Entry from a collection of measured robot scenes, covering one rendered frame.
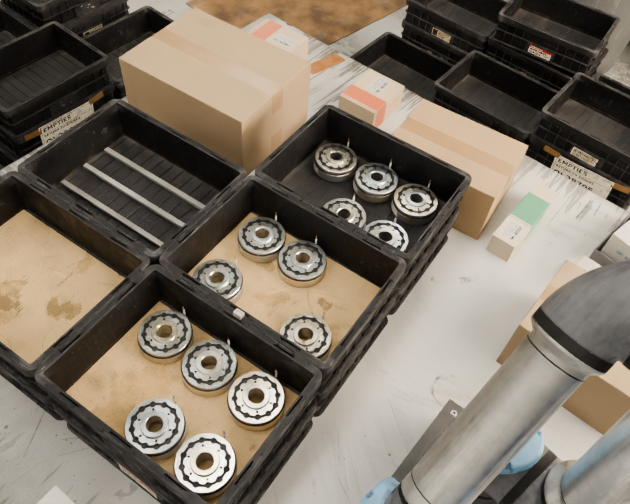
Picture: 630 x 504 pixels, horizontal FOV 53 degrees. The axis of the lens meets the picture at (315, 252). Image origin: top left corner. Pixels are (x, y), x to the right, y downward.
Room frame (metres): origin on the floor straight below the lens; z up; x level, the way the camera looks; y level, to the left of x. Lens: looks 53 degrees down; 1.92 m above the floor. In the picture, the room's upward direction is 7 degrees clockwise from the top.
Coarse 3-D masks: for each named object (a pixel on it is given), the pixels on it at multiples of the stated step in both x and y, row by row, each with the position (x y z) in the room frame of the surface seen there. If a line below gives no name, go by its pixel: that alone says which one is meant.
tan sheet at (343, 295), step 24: (288, 240) 0.86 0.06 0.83; (240, 264) 0.78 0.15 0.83; (264, 264) 0.79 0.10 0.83; (336, 264) 0.81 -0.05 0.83; (264, 288) 0.73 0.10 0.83; (288, 288) 0.73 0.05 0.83; (312, 288) 0.74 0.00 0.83; (336, 288) 0.75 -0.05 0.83; (360, 288) 0.75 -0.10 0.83; (264, 312) 0.67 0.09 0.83; (288, 312) 0.67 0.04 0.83; (312, 312) 0.68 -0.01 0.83; (336, 312) 0.69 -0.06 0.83; (360, 312) 0.69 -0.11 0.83; (336, 336) 0.63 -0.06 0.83
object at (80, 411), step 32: (128, 288) 0.62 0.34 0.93; (192, 288) 0.64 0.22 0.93; (96, 320) 0.55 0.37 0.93; (64, 352) 0.48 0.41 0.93; (288, 352) 0.53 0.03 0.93; (320, 384) 0.49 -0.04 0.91; (96, 416) 0.38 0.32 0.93; (288, 416) 0.41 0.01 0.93; (128, 448) 0.33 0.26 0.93; (160, 480) 0.29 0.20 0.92
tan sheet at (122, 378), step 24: (168, 336) 0.59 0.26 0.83; (120, 360) 0.53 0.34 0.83; (144, 360) 0.53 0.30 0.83; (240, 360) 0.56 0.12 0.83; (96, 384) 0.47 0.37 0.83; (120, 384) 0.48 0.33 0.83; (144, 384) 0.48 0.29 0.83; (168, 384) 0.49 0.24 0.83; (96, 408) 0.43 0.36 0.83; (120, 408) 0.43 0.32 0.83; (192, 408) 0.45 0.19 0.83; (216, 408) 0.45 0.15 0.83; (288, 408) 0.47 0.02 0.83; (120, 432) 0.39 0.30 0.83; (192, 432) 0.40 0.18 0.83; (216, 432) 0.41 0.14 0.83; (240, 432) 0.41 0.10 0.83; (264, 432) 0.42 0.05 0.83; (240, 456) 0.37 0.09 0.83
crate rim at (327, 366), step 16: (256, 176) 0.95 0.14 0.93; (272, 192) 0.91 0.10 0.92; (304, 208) 0.87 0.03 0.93; (336, 224) 0.84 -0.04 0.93; (368, 240) 0.80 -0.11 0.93; (160, 256) 0.71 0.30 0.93; (176, 272) 0.67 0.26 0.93; (400, 272) 0.73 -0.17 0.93; (208, 288) 0.65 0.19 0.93; (224, 304) 0.61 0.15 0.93; (256, 320) 0.59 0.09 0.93; (368, 320) 0.63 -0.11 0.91; (272, 336) 0.56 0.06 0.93; (352, 336) 0.58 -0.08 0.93; (304, 352) 0.53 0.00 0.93; (336, 352) 0.54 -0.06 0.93; (320, 368) 0.51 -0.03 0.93
